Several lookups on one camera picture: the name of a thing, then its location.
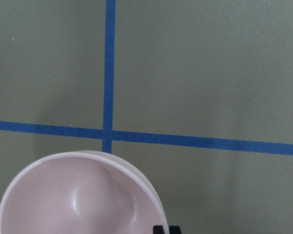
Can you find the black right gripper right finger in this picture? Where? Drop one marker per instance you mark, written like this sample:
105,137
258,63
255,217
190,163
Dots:
174,230

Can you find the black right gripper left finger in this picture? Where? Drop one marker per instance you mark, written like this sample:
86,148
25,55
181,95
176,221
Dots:
158,229

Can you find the pink bowl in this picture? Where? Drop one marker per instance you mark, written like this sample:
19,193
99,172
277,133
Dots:
81,192

